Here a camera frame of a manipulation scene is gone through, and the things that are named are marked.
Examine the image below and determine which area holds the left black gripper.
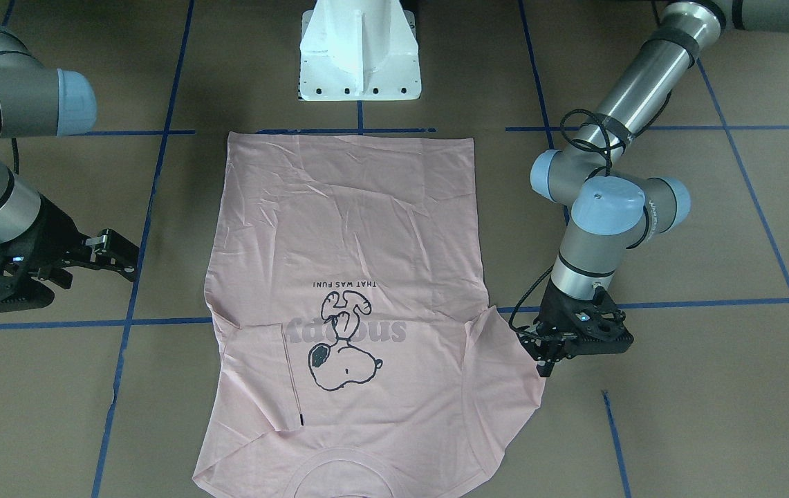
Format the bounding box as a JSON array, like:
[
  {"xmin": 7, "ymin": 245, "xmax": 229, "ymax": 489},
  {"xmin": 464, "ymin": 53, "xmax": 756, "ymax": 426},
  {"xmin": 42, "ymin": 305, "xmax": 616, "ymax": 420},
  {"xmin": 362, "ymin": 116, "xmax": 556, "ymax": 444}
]
[{"xmin": 515, "ymin": 284, "xmax": 606, "ymax": 378}]

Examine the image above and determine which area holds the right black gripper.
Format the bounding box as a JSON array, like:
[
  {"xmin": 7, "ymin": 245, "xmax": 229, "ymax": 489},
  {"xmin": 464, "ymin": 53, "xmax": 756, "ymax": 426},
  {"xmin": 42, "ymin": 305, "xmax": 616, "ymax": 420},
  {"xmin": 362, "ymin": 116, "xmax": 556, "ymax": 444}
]
[{"xmin": 21, "ymin": 201, "xmax": 139, "ymax": 288}]

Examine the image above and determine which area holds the pink Snoopy T-shirt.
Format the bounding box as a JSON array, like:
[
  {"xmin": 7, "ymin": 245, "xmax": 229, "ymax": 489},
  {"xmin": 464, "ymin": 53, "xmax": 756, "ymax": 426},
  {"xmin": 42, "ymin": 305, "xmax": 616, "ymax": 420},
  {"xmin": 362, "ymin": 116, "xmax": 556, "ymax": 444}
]
[{"xmin": 193, "ymin": 133, "xmax": 545, "ymax": 497}]

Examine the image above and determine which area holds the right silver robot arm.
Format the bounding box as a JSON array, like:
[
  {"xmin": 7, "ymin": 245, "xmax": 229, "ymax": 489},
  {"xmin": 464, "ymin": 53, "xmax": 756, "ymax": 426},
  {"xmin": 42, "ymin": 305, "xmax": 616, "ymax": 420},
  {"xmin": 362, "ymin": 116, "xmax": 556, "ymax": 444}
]
[{"xmin": 0, "ymin": 24, "xmax": 138, "ymax": 291}]

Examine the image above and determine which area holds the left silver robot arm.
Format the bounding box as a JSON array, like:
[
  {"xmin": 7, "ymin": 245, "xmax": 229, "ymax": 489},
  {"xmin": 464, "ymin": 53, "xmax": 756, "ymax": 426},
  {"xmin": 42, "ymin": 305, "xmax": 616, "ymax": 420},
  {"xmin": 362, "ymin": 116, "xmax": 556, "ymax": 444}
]
[{"xmin": 514, "ymin": 1, "xmax": 789, "ymax": 378}]

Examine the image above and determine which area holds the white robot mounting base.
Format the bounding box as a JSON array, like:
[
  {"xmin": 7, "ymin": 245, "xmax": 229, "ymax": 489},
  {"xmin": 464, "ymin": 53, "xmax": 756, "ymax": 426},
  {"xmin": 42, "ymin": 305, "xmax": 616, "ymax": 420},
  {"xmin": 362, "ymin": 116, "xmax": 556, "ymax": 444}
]
[{"xmin": 297, "ymin": 1, "xmax": 423, "ymax": 102}]

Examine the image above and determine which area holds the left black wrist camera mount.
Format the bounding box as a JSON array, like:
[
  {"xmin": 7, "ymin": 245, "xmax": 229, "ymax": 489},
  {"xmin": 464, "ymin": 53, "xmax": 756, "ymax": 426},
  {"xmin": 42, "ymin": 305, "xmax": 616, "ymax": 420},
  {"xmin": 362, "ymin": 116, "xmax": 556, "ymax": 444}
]
[{"xmin": 568, "ymin": 286, "xmax": 634, "ymax": 356}]

